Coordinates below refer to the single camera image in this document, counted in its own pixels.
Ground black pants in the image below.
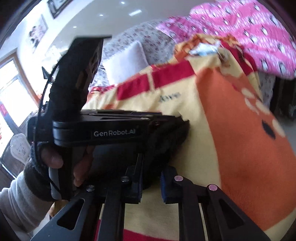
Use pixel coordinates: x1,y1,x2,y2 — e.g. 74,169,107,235
93,110,190,190

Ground left hand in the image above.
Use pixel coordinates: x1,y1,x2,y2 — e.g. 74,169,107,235
23,143,94,201

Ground white chair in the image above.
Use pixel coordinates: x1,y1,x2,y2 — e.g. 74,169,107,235
10,133,31,165

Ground orange yellow red blanket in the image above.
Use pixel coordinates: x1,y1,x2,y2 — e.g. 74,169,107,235
84,34,295,240

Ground white square pillow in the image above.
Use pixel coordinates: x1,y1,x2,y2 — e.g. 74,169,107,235
102,41,149,85

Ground floral quilt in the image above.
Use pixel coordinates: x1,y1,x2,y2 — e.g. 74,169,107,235
88,19,180,88

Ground pink penguin quilt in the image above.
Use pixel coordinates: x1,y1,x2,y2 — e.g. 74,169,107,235
156,1,295,80

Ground framed wall picture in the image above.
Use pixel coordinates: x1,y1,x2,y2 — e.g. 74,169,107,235
28,15,48,51

